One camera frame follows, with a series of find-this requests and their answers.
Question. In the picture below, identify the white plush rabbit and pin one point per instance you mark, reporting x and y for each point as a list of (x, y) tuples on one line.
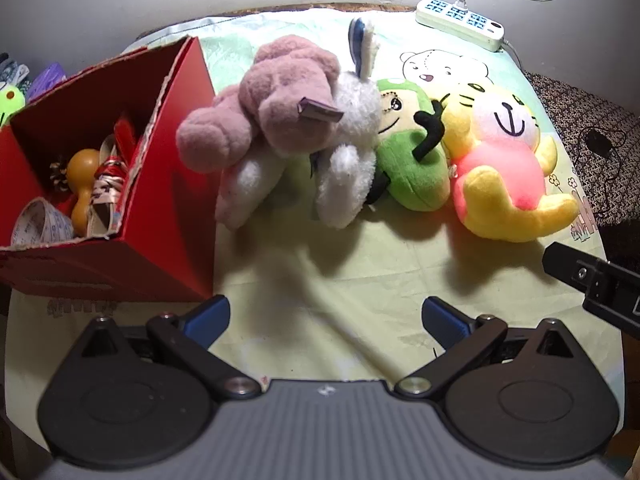
[(350, 110)]

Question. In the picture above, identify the red ribbon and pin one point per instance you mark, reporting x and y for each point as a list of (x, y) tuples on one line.
[(124, 137)]

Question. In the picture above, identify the dark patterned blanket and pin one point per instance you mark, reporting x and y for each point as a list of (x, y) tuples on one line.
[(575, 110)]

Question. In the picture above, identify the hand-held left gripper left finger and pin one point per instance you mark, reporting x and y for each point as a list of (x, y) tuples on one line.
[(207, 312)]

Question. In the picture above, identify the bright green frog plush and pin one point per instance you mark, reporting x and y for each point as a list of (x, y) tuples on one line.
[(10, 100)]

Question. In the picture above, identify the green plush toy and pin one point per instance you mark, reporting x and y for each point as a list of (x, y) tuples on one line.
[(405, 160)]

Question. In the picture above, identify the red cardboard box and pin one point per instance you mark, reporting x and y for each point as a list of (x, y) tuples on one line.
[(165, 200)]

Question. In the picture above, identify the orange gourd toy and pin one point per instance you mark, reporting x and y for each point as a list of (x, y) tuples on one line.
[(82, 165)]

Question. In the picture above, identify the yellow and pink plush toy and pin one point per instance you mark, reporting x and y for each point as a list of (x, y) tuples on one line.
[(500, 175)]

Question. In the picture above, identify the striped ribbon bundle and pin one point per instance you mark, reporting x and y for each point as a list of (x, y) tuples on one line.
[(105, 185)]

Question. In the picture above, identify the cartoon printed bed sheet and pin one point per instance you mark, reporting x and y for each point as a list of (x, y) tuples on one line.
[(350, 270)]

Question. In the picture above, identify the white power strip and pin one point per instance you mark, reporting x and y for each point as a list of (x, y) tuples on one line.
[(450, 20)]

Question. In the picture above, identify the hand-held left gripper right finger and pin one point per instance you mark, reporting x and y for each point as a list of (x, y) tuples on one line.
[(440, 317)]

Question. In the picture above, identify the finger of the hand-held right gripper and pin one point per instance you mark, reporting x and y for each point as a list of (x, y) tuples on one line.
[(575, 270)]

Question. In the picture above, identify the purple packet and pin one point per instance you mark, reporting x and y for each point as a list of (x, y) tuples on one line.
[(47, 80)]

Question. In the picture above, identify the white patterned cloth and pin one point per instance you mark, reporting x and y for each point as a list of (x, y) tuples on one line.
[(12, 70)]

